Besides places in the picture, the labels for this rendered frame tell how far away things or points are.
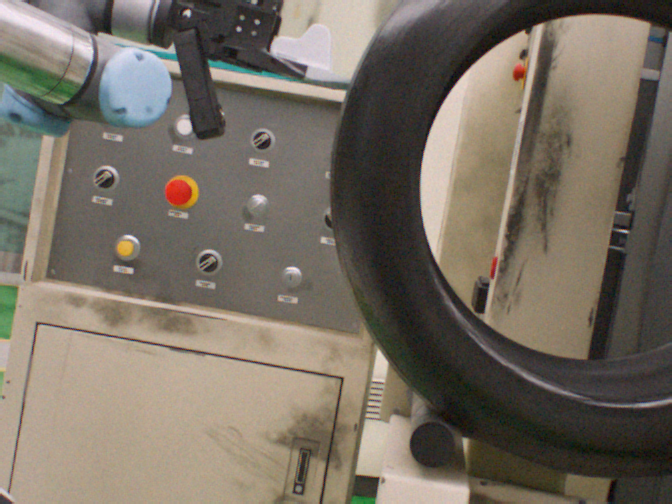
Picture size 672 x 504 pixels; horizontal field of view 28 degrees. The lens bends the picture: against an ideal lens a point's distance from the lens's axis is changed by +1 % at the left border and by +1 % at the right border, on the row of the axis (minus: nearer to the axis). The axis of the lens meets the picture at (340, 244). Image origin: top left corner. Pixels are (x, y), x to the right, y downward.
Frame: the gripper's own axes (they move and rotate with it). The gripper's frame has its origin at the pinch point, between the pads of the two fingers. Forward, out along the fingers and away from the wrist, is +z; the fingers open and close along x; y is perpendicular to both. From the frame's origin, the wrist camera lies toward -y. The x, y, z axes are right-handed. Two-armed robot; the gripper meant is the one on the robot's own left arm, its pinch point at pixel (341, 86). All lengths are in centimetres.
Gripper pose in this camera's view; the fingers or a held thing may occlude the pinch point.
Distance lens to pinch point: 141.8
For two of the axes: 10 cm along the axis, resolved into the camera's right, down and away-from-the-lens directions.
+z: 9.6, 2.9, -0.5
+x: 0.6, -0.5, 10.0
